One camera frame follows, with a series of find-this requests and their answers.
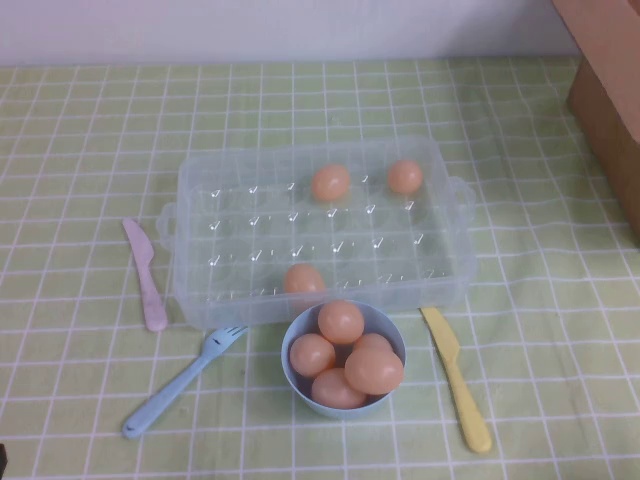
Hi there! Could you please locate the orange egg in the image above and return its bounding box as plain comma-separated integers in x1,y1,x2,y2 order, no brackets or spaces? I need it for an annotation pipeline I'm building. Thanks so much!
283,263,328,297
387,159,424,195
317,299,366,345
310,163,351,203
289,333,337,379
344,345,405,395
352,332,396,359
311,367,369,410

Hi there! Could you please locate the clear plastic egg box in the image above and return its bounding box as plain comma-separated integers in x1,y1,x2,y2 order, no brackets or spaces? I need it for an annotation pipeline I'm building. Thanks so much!
155,134,476,331

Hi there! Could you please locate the brown cardboard box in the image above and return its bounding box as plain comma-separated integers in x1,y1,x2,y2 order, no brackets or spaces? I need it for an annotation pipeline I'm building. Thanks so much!
552,0,640,241

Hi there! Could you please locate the light blue bowl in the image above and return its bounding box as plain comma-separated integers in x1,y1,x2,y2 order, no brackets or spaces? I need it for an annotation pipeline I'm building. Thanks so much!
281,301,407,417

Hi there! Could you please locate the pink plastic knife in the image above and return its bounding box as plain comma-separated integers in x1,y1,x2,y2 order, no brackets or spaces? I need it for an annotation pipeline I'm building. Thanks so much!
122,218,169,332

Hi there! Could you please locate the yellow plastic knife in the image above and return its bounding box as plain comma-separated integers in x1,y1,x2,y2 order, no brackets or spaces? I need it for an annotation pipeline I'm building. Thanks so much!
419,305,494,455

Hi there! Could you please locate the light blue plastic fork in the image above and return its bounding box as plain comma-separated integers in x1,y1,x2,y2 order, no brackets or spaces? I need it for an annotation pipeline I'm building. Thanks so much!
122,324,250,440

